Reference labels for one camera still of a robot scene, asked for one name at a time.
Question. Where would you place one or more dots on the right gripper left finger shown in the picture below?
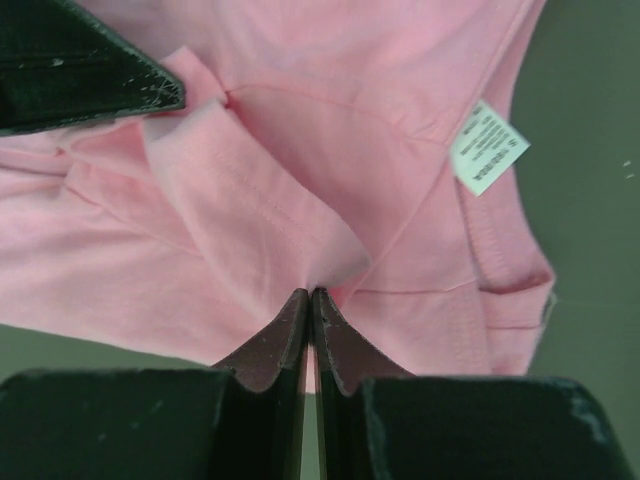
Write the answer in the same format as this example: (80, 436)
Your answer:
(258, 432)

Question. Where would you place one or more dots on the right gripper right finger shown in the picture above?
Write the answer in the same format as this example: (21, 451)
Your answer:
(343, 359)

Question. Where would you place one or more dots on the pink t shirt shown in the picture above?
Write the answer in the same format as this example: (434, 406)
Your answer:
(315, 150)

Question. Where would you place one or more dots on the white garment care label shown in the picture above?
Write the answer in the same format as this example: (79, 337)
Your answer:
(484, 148)

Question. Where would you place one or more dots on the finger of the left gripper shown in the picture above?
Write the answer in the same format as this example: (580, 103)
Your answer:
(61, 66)

